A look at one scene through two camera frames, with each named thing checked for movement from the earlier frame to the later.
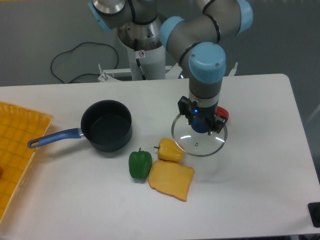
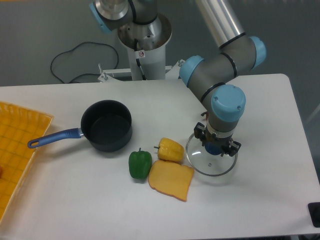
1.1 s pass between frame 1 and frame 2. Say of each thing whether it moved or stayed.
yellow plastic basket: stayed
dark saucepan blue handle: stayed
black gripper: moved
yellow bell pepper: stayed
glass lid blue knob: moved
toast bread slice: stayed
